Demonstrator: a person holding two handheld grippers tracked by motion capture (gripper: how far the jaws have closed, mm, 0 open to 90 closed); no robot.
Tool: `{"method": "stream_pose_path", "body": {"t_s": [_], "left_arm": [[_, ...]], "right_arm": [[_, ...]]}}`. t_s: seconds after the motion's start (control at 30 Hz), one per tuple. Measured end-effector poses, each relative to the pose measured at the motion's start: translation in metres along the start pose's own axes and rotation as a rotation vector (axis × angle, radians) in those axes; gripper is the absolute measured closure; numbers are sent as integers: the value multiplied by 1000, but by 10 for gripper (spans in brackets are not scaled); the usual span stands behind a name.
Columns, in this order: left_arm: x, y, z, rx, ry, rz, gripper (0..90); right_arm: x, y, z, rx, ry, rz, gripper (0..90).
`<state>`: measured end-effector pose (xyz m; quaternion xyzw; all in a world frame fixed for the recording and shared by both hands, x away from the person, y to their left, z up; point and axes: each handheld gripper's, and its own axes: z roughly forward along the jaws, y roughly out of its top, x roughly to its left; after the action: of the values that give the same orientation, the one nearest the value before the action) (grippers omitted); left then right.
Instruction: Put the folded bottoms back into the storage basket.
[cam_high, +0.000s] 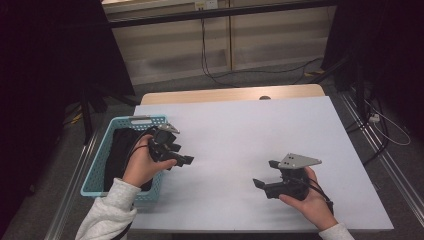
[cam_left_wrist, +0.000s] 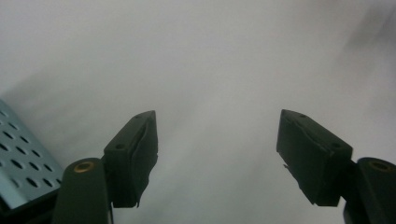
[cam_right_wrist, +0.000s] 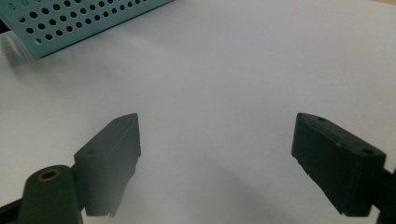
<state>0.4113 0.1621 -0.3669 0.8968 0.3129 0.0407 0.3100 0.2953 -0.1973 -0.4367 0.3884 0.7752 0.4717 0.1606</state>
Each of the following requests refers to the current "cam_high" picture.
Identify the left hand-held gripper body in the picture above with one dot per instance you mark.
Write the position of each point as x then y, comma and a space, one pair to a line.
161, 146

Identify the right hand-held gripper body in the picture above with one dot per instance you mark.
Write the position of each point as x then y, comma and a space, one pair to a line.
290, 188

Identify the black shorts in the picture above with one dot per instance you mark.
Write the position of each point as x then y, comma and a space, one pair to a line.
116, 156

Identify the light blue plastic basket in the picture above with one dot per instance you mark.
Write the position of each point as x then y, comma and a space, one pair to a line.
100, 156

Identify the person's left hand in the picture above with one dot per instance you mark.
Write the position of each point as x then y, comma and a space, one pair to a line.
140, 170

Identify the person's right hand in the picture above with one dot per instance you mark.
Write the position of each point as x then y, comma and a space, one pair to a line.
315, 208

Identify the grey table grommet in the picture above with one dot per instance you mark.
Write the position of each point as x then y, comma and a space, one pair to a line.
265, 97

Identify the black stand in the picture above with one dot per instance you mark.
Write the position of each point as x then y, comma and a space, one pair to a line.
87, 120
359, 86

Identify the yellow floor tape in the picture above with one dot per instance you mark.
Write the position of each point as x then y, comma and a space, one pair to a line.
315, 72
76, 118

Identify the white plug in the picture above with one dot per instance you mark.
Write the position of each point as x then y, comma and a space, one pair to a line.
374, 117

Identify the beige wooden shelf unit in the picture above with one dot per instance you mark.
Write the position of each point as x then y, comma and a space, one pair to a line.
273, 36

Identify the black horizontal bar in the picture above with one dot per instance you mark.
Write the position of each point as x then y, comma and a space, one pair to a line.
216, 13

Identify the black curtain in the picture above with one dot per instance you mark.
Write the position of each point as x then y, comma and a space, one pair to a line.
393, 50
40, 66

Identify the metal floor rail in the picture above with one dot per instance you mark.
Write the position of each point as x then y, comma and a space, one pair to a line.
68, 196
400, 180

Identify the white wall socket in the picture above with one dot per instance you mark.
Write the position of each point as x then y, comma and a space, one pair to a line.
206, 4

